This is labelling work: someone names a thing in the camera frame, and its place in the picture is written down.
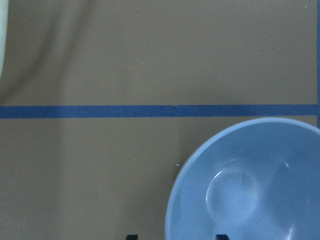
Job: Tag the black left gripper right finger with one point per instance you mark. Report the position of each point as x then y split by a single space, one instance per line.
222 237

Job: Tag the blue bowl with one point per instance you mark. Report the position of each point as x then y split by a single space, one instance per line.
256 180

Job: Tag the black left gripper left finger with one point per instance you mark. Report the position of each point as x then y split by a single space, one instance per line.
131 237

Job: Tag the green bowl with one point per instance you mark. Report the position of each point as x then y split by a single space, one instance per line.
4 8

